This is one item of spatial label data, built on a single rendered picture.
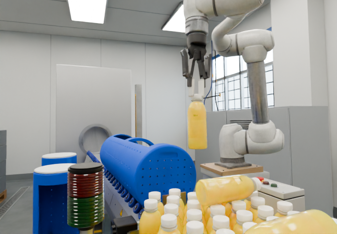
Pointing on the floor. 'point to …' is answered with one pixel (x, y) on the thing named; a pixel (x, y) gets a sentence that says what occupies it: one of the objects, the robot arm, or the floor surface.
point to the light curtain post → (138, 112)
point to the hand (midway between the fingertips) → (196, 88)
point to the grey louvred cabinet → (323, 155)
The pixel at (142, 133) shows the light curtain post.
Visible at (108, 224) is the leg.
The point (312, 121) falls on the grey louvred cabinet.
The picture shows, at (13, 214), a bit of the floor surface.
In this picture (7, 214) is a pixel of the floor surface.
